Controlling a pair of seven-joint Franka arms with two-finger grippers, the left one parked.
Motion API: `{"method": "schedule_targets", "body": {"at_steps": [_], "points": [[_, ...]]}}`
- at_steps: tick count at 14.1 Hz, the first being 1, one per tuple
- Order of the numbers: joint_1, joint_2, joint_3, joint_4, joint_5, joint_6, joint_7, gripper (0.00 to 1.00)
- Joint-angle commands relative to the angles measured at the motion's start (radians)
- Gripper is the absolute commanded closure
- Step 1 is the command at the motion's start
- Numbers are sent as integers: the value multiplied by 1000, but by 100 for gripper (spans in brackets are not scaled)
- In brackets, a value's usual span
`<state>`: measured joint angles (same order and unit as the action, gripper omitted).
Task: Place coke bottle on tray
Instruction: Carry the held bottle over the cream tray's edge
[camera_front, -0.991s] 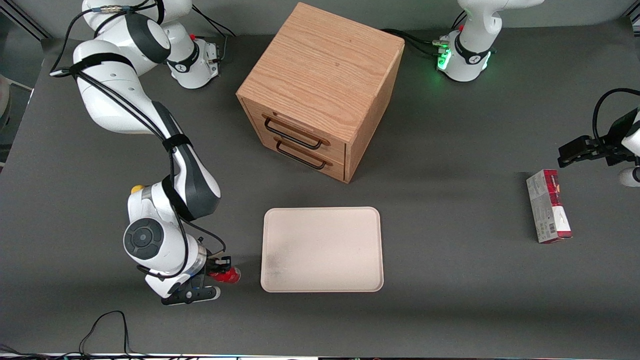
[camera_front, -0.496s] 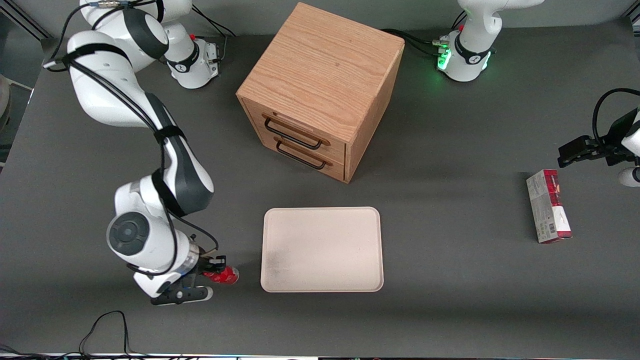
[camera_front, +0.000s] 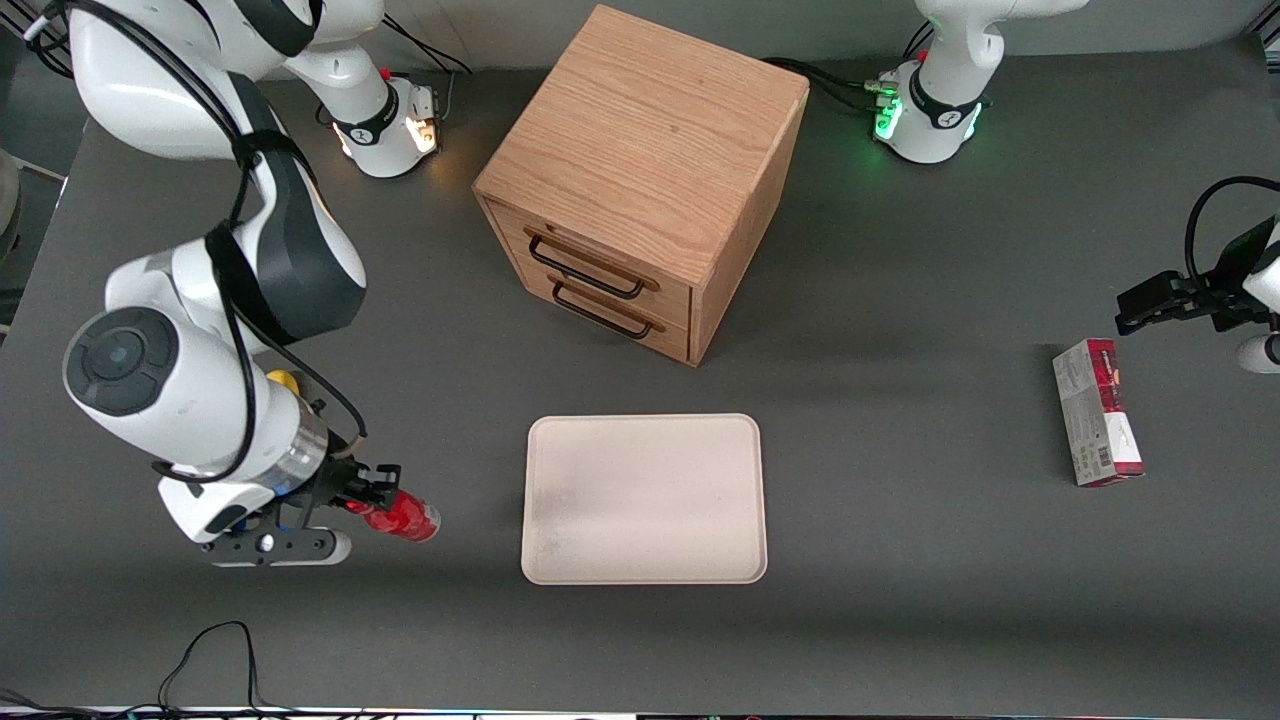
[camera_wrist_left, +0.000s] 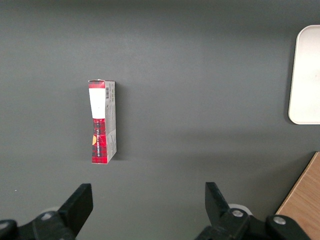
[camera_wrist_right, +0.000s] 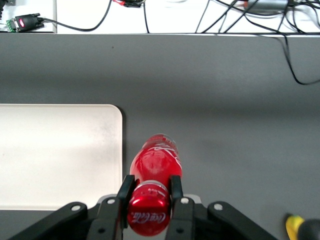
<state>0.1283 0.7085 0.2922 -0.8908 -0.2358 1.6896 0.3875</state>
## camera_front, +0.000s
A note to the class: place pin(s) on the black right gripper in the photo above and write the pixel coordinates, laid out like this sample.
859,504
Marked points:
338,479

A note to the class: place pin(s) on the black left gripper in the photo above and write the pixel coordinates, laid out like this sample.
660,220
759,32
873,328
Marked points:
1226,296

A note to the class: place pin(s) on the red coke bottle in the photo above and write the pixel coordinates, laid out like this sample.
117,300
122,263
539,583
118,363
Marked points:
412,520

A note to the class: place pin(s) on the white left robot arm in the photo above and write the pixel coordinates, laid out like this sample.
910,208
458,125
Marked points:
950,60

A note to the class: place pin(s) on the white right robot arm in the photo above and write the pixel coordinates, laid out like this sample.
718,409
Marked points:
200,280

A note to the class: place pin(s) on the beige rectangular tray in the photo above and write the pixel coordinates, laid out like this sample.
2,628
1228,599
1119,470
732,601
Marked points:
645,500

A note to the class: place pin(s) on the grey and red carton box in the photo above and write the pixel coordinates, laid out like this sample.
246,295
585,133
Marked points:
1095,420

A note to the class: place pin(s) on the yellow lemon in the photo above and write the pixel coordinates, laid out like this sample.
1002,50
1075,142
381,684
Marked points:
284,380

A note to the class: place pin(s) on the wooden two-drawer cabinet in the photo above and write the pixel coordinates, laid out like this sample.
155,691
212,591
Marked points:
640,160

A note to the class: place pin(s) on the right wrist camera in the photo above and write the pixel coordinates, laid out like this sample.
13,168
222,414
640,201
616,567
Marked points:
275,547

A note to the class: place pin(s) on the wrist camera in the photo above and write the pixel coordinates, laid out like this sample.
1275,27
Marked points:
1260,354
275,547

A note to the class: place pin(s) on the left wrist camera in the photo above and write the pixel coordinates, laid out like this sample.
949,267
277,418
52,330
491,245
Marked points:
1260,354

